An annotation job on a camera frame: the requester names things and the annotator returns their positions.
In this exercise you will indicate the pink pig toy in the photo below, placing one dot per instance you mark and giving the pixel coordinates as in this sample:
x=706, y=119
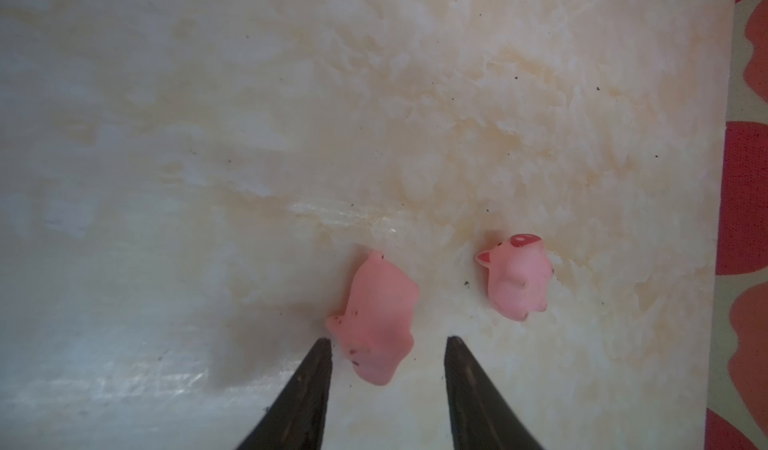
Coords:
x=519, y=271
x=374, y=331

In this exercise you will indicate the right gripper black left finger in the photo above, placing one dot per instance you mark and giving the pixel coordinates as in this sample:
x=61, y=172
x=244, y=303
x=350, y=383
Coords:
x=296, y=419

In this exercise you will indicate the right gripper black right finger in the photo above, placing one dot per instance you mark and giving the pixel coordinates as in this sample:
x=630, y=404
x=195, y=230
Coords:
x=480, y=418

